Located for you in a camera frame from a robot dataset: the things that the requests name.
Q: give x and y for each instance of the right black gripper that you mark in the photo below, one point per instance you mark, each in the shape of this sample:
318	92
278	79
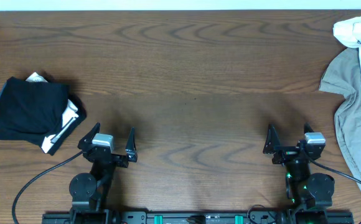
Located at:
273	145

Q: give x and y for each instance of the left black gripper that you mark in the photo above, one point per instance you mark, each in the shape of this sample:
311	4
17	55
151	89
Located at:
113	156

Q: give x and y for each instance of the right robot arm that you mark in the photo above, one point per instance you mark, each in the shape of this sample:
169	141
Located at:
311	193

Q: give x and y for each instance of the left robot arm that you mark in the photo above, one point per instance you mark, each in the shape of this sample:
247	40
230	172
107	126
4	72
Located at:
90	190

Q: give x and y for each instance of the folded black white shirt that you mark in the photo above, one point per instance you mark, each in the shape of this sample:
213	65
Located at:
71	117

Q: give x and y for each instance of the grey-beige shirt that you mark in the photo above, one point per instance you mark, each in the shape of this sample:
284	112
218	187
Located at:
343	77

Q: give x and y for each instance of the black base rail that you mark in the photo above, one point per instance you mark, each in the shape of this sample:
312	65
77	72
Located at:
253	216

